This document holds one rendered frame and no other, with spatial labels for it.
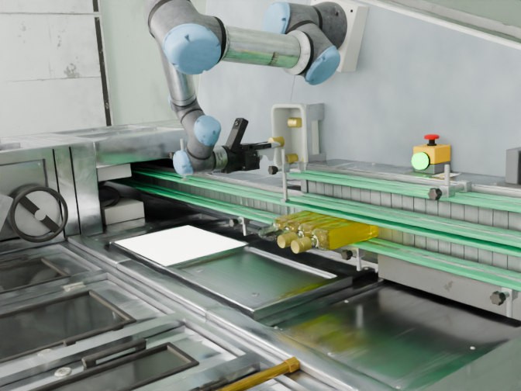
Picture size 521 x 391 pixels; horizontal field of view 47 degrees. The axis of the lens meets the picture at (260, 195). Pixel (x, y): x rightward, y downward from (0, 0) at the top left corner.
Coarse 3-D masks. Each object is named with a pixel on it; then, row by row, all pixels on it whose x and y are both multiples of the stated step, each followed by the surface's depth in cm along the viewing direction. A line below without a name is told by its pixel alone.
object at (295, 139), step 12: (276, 108) 202; (288, 108) 205; (300, 108) 191; (276, 120) 204; (276, 132) 205; (288, 132) 207; (300, 132) 204; (288, 144) 208; (300, 144) 205; (276, 156) 206; (300, 156) 206
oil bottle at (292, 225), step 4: (304, 216) 171; (308, 216) 171; (312, 216) 170; (316, 216) 170; (320, 216) 170; (324, 216) 170; (288, 220) 168; (292, 220) 167; (296, 220) 167; (300, 220) 167; (304, 220) 166; (308, 220) 166; (288, 224) 165; (292, 224) 164; (296, 224) 164; (300, 224) 164; (284, 228) 167; (288, 228) 165; (292, 228) 164; (296, 228) 164
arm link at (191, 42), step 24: (168, 0) 133; (168, 24) 130; (192, 24) 129; (216, 24) 134; (312, 24) 162; (168, 48) 130; (192, 48) 130; (216, 48) 132; (240, 48) 141; (264, 48) 145; (288, 48) 151; (312, 48) 154; (192, 72) 135; (288, 72) 159; (312, 72) 156
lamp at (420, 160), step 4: (420, 152) 156; (424, 152) 156; (416, 156) 155; (420, 156) 154; (424, 156) 154; (428, 156) 155; (412, 160) 156; (416, 160) 155; (420, 160) 154; (424, 160) 154; (428, 160) 155; (412, 164) 157; (416, 164) 155; (420, 164) 154; (424, 164) 154; (428, 164) 155; (416, 168) 156; (420, 168) 155; (424, 168) 156
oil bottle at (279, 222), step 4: (300, 212) 177; (304, 212) 177; (308, 212) 176; (312, 212) 176; (280, 216) 173; (284, 216) 173; (288, 216) 172; (292, 216) 172; (296, 216) 172; (300, 216) 172; (272, 220) 172; (276, 220) 170; (280, 220) 169; (284, 220) 169; (272, 224) 171; (276, 224) 169; (280, 224) 169; (284, 224) 169; (280, 228) 169
